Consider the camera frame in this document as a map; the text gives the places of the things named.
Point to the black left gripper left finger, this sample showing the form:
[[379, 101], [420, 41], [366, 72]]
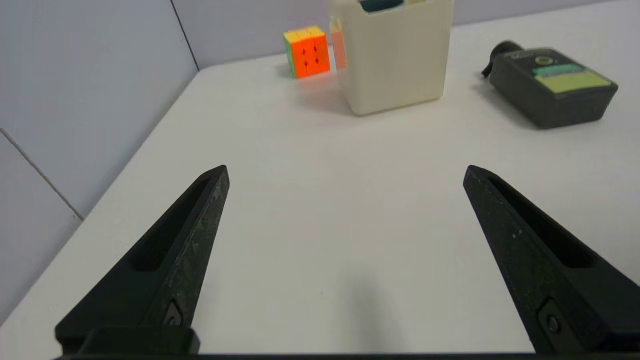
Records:
[[165, 270]]

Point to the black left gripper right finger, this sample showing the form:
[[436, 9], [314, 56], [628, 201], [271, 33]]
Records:
[[530, 260]]

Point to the blue grey cup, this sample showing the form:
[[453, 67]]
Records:
[[380, 5]]

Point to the cream white plastic box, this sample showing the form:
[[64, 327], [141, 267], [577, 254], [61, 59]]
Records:
[[400, 60]]

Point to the black bottle with green label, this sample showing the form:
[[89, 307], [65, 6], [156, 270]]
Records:
[[550, 100]]

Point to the orange yellow green puzzle cube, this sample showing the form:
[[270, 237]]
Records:
[[312, 55]]

